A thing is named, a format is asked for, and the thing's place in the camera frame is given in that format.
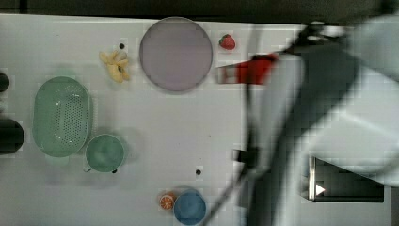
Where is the red ketchup bottle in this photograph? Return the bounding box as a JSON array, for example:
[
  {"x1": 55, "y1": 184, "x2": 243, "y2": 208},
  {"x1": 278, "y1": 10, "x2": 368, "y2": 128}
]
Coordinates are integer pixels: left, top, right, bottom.
[{"x1": 215, "y1": 54, "x2": 279, "y2": 85}]

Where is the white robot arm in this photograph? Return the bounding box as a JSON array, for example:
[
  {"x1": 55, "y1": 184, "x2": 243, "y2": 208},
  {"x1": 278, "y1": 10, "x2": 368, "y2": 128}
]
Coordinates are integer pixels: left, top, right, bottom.
[{"x1": 247, "y1": 15, "x2": 399, "y2": 226}]

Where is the black toaster oven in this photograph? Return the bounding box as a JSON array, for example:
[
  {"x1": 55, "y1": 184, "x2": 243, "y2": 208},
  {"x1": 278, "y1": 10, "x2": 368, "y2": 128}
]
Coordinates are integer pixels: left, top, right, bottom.
[{"x1": 301, "y1": 156, "x2": 384, "y2": 202}]

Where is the purple round plate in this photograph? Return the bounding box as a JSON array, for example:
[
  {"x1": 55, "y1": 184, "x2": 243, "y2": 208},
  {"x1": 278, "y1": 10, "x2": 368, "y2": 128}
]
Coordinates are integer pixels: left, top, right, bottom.
[{"x1": 139, "y1": 17, "x2": 213, "y2": 92}]

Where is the red strawberry toy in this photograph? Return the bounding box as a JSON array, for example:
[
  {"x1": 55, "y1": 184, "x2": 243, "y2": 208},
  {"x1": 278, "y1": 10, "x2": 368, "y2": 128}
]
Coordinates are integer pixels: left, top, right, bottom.
[{"x1": 218, "y1": 34, "x2": 236, "y2": 50}]

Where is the orange slice toy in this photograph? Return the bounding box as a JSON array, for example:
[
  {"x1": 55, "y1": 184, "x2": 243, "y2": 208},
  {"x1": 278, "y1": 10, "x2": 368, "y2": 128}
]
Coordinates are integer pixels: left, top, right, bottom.
[{"x1": 159, "y1": 193, "x2": 176, "y2": 211}]

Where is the blue cup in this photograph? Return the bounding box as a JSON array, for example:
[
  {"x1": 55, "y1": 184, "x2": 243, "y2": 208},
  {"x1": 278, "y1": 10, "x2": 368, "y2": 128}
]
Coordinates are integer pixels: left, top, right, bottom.
[{"x1": 173, "y1": 189, "x2": 207, "y2": 226}]

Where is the peeled banana toy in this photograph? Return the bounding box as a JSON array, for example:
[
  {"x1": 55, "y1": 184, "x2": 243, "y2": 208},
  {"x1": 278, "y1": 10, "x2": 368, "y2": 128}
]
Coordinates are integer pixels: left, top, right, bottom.
[{"x1": 99, "y1": 50, "x2": 130, "y2": 83}]

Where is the teal green mug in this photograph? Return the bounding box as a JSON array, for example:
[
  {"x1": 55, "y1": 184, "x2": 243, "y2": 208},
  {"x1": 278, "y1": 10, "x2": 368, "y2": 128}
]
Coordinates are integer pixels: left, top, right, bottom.
[{"x1": 84, "y1": 134, "x2": 125, "y2": 173}]

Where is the green oval colander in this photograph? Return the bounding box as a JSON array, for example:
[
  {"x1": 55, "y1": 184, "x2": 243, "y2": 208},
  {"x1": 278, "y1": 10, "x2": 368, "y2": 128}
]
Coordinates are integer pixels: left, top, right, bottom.
[{"x1": 32, "y1": 76, "x2": 93, "y2": 158}]

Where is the black utensil holder cup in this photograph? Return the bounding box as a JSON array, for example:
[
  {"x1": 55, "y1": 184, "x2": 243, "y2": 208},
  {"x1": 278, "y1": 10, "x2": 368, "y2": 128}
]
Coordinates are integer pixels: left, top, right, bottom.
[{"x1": 0, "y1": 119, "x2": 24, "y2": 154}]

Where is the black cylinder cup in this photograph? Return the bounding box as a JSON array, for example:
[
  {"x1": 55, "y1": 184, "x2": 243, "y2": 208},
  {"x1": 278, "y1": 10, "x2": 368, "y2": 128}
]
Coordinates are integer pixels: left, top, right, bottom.
[{"x1": 0, "y1": 73, "x2": 9, "y2": 92}]

